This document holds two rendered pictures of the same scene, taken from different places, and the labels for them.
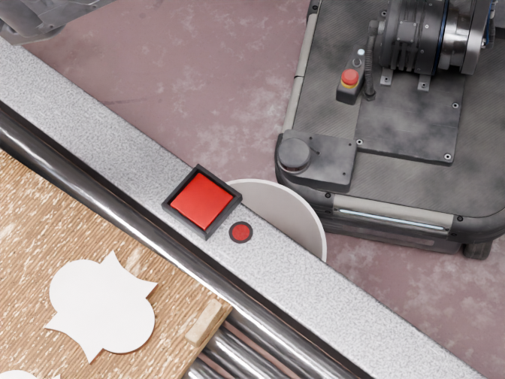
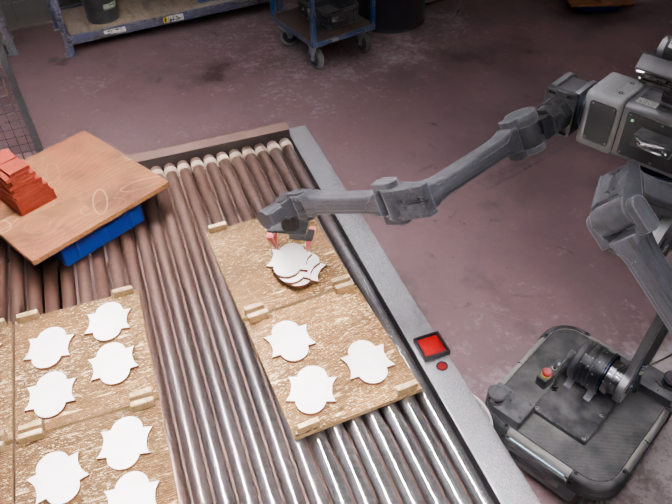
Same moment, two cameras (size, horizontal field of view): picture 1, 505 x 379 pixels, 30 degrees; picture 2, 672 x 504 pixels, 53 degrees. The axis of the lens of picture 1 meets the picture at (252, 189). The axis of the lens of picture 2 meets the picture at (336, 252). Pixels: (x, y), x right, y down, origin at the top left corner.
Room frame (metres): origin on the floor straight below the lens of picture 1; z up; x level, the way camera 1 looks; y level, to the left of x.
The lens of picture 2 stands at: (-0.62, -0.24, 2.36)
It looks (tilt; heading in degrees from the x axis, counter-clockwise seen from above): 43 degrees down; 27
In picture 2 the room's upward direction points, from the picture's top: 2 degrees counter-clockwise
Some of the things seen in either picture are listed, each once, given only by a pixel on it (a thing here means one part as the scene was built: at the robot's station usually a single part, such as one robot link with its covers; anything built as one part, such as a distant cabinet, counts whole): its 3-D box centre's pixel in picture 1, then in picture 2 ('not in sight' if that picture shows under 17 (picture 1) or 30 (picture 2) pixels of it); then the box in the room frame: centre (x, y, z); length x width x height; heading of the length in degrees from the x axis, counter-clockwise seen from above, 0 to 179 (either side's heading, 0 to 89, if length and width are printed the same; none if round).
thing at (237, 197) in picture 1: (201, 201); (431, 346); (0.53, 0.07, 0.92); 0.08 x 0.08 x 0.02; 46
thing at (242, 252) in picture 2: not in sight; (276, 258); (0.66, 0.63, 0.93); 0.41 x 0.35 x 0.02; 48
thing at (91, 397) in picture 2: not in sight; (82, 355); (0.10, 0.91, 0.94); 0.41 x 0.35 x 0.04; 45
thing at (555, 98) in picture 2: not in sight; (552, 116); (0.94, -0.07, 1.45); 0.09 x 0.08 x 0.12; 72
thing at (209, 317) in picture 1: (204, 323); (406, 387); (0.36, 0.07, 0.95); 0.06 x 0.02 x 0.03; 139
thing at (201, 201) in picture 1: (202, 202); (431, 346); (0.53, 0.07, 0.92); 0.06 x 0.06 x 0.01; 46
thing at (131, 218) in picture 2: not in sight; (78, 212); (0.55, 1.31, 0.97); 0.31 x 0.31 x 0.10; 74
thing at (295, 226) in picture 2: not in sight; (290, 220); (0.67, 0.57, 1.10); 0.10 x 0.07 x 0.07; 107
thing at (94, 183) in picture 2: not in sight; (62, 190); (0.57, 1.38, 1.03); 0.50 x 0.50 x 0.02; 74
